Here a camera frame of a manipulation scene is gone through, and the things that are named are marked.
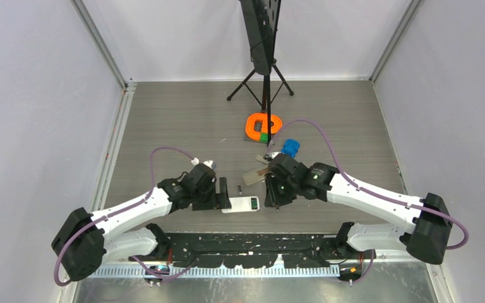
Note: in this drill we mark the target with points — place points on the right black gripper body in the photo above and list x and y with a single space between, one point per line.
294 186

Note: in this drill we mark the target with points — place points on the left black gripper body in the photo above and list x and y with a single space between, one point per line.
206 199

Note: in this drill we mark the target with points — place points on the white air conditioner remote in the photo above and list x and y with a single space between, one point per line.
242 204

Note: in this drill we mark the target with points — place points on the beige remote control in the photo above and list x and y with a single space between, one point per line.
255 176

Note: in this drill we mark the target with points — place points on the beige battery cover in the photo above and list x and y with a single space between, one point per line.
263 158

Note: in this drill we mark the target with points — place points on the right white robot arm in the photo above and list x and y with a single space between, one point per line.
418 226

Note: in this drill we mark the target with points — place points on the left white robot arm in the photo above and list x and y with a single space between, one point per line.
87 240

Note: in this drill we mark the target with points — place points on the blue toy car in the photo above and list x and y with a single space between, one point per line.
290 147

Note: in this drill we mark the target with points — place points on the orange and green block toy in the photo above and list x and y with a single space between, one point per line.
256 128

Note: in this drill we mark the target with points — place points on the black tripod stand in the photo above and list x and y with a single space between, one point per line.
261 24

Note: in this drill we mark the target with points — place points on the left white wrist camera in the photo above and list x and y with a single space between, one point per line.
209 163

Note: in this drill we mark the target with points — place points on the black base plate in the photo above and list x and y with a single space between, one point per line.
213 250

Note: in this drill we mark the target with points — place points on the slotted cable duct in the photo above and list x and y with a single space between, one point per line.
275 271

